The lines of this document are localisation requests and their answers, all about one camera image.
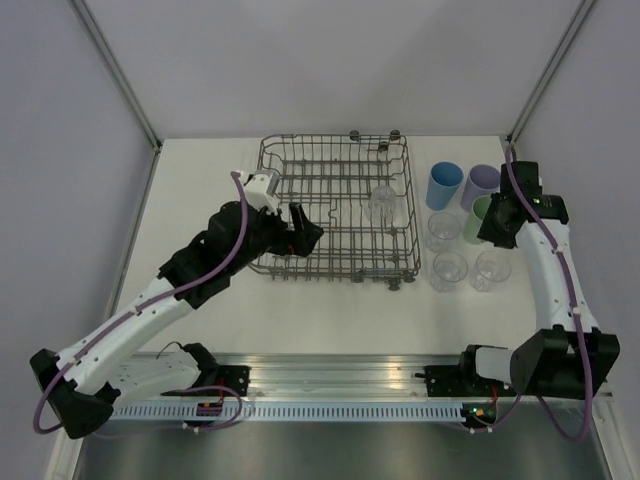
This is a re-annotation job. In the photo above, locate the blue plastic cup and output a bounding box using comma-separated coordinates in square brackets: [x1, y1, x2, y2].
[426, 161, 464, 211]

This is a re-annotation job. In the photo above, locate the aluminium table front rail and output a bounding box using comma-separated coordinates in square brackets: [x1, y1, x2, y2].
[114, 352, 616, 401]

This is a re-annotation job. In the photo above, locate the aluminium frame post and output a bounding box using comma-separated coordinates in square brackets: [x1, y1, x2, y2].
[502, 0, 599, 144]
[68, 0, 162, 153]

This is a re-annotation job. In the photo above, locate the clear glass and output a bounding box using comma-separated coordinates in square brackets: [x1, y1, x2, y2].
[426, 211, 462, 253]
[429, 251, 468, 293]
[368, 185, 397, 223]
[469, 249, 512, 293]

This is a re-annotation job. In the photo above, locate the white slotted cable duct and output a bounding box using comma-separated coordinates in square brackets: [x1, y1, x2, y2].
[112, 400, 465, 423]

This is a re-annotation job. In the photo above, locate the aluminium frame post right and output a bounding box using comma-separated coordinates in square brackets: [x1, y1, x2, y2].
[502, 0, 599, 144]

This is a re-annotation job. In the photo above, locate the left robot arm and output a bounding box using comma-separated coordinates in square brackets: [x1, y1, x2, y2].
[30, 201, 324, 439]

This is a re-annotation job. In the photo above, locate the grey wire dish rack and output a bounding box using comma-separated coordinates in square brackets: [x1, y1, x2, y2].
[250, 130, 421, 291]

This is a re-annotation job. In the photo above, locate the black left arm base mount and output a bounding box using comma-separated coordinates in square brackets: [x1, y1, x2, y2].
[194, 365, 250, 397]

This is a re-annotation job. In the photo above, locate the purple plastic cup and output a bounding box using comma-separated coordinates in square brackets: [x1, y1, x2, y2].
[461, 164, 501, 212]

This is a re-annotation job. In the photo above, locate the green plastic cup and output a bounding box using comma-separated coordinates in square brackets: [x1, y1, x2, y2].
[463, 195, 491, 245]

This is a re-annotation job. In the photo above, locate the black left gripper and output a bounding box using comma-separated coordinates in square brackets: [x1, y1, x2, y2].
[227, 199, 323, 275]

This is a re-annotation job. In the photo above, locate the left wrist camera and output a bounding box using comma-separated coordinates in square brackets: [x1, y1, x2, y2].
[231, 170, 280, 215]

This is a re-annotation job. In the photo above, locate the aluminium frame post left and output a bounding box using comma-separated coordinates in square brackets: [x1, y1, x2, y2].
[68, 0, 162, 153]

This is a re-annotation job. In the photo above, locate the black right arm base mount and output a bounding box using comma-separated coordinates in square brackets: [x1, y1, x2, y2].
[413, 345, 516, 398]

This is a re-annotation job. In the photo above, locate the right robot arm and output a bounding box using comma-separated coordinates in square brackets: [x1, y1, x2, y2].
[456, 160, 620, 400]

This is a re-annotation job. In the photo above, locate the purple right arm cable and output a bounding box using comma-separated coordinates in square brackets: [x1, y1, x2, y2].
[502, 144, 594, 444]

